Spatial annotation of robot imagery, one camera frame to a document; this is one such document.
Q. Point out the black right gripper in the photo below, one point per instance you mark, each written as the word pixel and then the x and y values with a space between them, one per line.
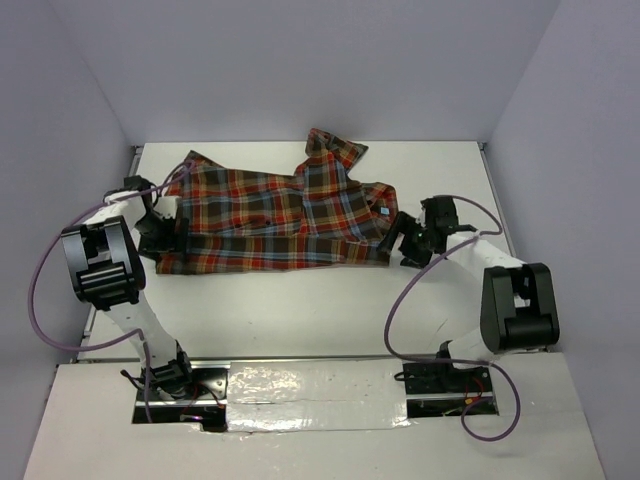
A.
pixel 405 223

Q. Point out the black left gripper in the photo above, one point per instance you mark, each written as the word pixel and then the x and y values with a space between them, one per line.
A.
pixel 172 243

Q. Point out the plaid long sleeve shirt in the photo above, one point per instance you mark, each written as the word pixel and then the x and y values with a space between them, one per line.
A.
pixel 241 221

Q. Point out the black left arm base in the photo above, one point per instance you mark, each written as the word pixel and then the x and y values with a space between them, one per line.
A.
pixel 181 379

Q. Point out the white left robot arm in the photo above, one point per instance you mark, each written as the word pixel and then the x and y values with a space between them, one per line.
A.
pixel 104 256

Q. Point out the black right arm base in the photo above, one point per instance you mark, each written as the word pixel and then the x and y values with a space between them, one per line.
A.
pixel 443 380

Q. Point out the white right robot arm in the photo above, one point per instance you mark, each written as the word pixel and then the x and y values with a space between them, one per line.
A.
pixel 518 309

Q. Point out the glossy white tape patch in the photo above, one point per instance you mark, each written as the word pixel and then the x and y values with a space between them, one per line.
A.
pixel 323 395

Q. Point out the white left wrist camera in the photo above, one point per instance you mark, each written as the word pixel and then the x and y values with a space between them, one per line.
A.
pixel 166 207

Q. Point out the aluminium table frame rail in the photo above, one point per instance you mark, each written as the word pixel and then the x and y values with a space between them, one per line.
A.
pixel 518 184

